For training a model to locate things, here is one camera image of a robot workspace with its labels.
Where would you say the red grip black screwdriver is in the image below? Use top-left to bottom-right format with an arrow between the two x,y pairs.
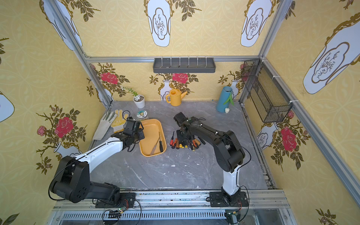
170,132 -> 175,146

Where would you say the black ribbed screwdriver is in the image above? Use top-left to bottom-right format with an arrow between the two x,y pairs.
198,137 -> 206,145

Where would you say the yellow storage box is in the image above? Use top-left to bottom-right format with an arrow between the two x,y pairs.
139,119 -> 167,157

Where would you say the small black handle screwdriver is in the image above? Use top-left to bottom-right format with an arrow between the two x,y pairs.
159,132 -> 164,153

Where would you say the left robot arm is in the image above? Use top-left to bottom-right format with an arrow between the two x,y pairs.
48,117 -> 145,207

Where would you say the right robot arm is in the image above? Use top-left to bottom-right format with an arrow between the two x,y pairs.
174,112 -> 246,198

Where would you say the yellow dotted work glove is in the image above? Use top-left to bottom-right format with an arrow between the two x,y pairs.
111,110 -> 128,133

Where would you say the sunflower seed jar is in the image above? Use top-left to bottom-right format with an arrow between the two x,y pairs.
137,110 -> 148,120

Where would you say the long white leather glove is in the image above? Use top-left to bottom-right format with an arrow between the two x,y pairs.
92,111 -> 117,140

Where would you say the yellow watering can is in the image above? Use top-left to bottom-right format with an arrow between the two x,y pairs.
165,89 -> 188,107

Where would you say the white flower pot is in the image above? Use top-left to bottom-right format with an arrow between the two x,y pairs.
133,95 -> 145,109

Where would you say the teal vase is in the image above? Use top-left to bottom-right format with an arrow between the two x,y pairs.
216,86 -> 234,113

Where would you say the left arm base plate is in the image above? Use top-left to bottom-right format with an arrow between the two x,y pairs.
95,192 -> 136,209

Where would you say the grey wall shelf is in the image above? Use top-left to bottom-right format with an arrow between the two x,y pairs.
153,57 -> 216,74

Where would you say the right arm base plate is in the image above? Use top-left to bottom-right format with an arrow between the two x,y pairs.
206,191 -> 249,207

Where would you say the black wire basket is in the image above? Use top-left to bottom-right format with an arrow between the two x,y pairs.
242,60 -> 293,123

